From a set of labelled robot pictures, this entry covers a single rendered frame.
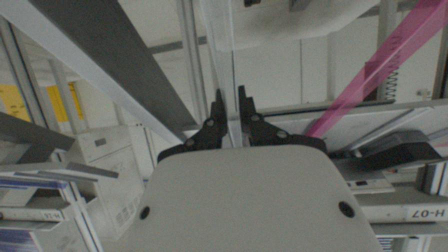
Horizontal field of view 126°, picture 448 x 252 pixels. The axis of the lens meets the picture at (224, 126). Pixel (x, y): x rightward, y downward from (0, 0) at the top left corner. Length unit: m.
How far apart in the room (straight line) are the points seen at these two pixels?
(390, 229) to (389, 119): 0.49
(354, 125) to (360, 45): 2.30
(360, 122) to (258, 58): 1.77
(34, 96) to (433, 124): 1.13
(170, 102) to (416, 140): 0.37
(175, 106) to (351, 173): 0.36
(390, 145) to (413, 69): 2.63
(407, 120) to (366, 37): 2.32
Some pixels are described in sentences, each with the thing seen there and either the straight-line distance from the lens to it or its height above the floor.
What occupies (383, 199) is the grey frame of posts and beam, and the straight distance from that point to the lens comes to 0.70.
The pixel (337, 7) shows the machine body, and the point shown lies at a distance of 0.79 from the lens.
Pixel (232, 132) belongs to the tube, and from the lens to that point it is 0.15.
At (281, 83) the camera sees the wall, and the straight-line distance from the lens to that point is 1.95.
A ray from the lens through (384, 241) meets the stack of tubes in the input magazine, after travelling 0.71.
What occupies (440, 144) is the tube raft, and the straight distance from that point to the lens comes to 0.45.
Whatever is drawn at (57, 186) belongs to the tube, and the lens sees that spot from 0.42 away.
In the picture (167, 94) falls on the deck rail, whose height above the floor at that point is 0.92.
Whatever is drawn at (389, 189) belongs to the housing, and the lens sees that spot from 0.58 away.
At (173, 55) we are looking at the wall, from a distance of 2.17.
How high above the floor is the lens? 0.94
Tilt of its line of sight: 10 degrees up
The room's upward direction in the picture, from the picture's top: 173 degrees clockwise
